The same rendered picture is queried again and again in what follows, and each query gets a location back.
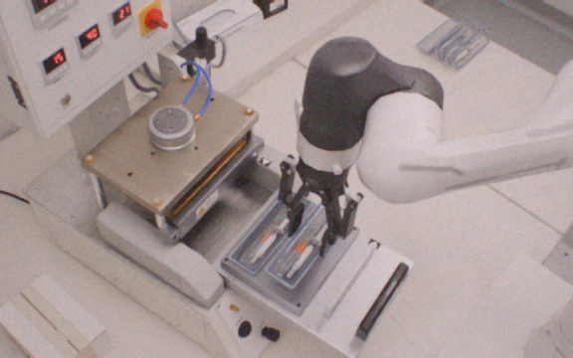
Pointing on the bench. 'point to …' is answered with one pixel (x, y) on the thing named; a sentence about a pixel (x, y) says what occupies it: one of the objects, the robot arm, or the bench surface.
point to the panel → (250, 345)
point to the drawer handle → (382, 301)
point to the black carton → (271, 7)
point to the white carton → (222, 23)
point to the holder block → (321, 268)
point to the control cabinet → (68, 61)
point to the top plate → (170, 142)
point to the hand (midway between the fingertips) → (311, 231)
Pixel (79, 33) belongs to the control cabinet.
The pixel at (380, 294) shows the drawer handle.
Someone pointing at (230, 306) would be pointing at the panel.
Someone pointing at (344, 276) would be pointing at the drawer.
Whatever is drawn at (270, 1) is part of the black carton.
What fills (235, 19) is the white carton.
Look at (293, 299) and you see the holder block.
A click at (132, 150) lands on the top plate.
